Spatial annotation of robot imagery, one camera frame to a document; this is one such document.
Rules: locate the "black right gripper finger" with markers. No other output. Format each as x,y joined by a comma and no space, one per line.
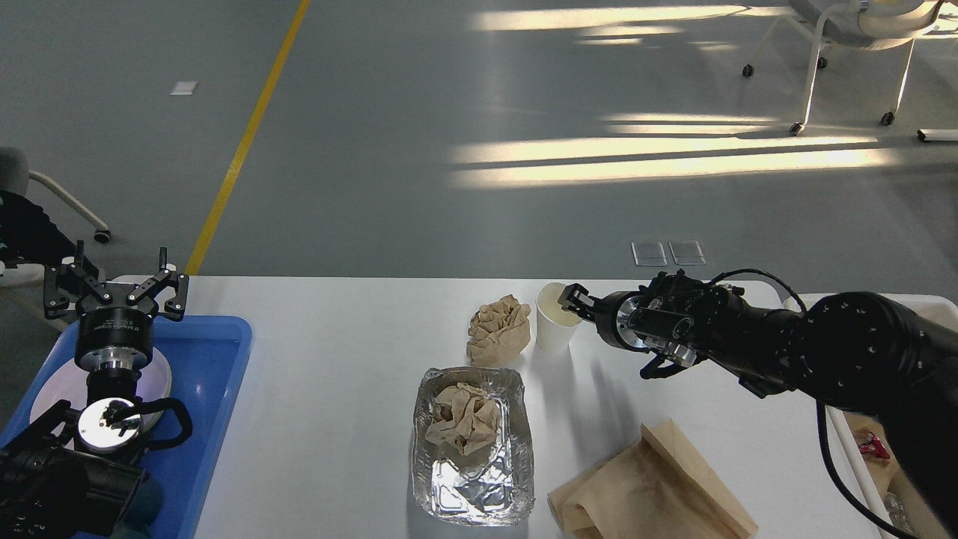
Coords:
575,299
662,366

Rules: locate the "pink plastic plate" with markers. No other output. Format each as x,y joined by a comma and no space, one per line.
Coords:
60,389

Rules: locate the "brown paper bag front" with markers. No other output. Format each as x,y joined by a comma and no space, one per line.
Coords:
658,487

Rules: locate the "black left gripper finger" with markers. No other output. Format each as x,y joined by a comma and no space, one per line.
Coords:
162,295
75,284

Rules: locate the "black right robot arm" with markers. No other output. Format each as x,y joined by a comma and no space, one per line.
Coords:
768,350

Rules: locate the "crumpled brown paper ball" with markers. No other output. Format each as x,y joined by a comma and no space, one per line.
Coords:
498,332

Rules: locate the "blue plastic tray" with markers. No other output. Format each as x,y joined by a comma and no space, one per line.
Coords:
208,355

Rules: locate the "crumpled brown paper in tray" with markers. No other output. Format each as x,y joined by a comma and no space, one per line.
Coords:
465,418

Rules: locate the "aluminium foil tray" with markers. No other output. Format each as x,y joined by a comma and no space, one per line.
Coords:
495,485

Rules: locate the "white floor marker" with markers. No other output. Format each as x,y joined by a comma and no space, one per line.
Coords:
184,88

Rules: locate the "crushed red can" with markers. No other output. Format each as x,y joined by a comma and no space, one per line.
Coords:
872,445

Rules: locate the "tall white paper cup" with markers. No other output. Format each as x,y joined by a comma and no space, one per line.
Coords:
555,326

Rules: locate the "brown paper bag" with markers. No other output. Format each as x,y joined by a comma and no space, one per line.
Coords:
881,472
658,487

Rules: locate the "white bar on floor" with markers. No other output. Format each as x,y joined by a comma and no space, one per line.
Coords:
937,135

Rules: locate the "floor socket plate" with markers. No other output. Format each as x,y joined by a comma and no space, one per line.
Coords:
687,253
649,254

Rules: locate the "white plastic bin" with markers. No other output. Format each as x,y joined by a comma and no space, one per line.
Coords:
846,442

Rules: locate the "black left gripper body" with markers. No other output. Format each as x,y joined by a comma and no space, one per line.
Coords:
113,336

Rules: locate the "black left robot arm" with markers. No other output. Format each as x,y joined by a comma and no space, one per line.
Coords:
77,470

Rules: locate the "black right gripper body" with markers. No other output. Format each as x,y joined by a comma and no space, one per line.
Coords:
612,313

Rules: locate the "seated person at left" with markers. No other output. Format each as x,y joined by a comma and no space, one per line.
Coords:
28,234

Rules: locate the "dark teal mug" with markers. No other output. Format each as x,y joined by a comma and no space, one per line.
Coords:
142,511

